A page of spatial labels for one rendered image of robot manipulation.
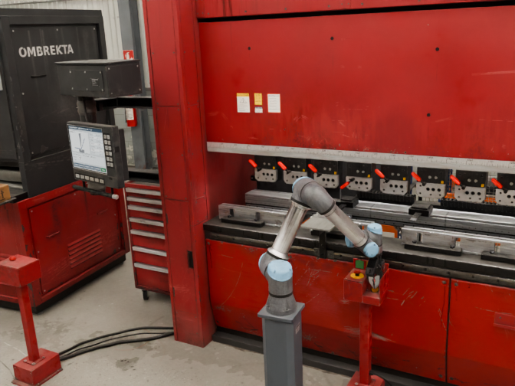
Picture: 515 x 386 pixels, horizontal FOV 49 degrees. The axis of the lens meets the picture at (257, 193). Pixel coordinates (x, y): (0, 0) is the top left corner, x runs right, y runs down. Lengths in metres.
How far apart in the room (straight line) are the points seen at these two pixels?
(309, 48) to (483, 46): 0.91
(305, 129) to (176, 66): 0.85
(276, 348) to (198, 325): 1.22
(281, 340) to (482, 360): 1.16
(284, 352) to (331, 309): 0.77
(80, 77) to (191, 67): 0.65
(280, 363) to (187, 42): 1.91
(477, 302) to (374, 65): 1.36
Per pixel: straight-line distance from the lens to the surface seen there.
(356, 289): 3.08
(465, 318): 3.28
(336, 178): 3.30
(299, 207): 2.74
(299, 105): 3.31
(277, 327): 2.76
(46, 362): 3.97
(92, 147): 3.44
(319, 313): 3.55
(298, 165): 3.38
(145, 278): 4.61
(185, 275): 3.83
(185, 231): 3.70
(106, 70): 3.25
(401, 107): 3.11
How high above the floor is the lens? 2.08
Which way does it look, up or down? 16 degrees down
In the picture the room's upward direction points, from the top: 3 degrees counter-clockwise
